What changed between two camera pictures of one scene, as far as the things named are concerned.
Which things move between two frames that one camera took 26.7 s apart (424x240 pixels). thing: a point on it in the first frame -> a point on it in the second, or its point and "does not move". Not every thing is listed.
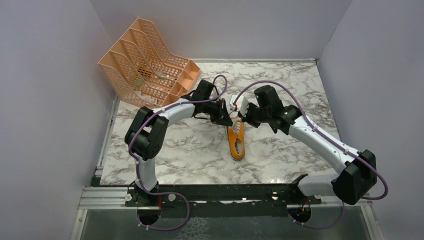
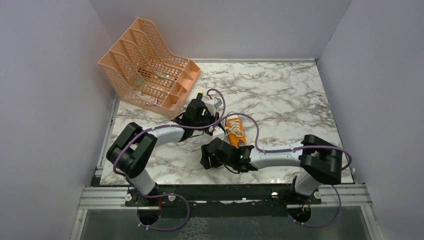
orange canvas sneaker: (236, 138) does not move
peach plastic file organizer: (142, 70) does not move
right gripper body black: (255, 115) -> (216, 162)
